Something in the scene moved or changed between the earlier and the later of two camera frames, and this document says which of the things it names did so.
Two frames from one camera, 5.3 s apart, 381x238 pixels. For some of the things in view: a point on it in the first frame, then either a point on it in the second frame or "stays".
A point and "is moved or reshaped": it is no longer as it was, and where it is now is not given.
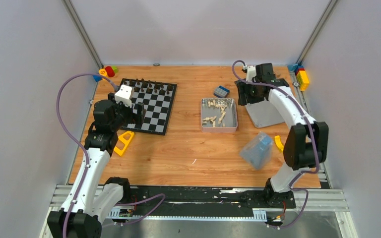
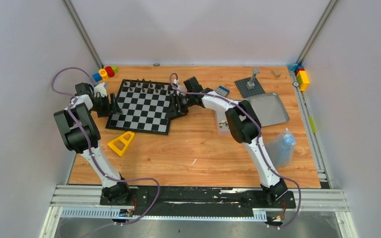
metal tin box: x=219 y=115 is moved or reshaped
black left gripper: x=137 y=111 to x=107 y=105
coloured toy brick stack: x=301 y=75 stays
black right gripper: x=243 y=97 to x=176 y=111
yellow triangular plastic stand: x=118 y=151 stays
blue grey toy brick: x=221 y=91 stays
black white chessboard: x=157 y=97 stays
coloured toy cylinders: x=108 y=71 stays
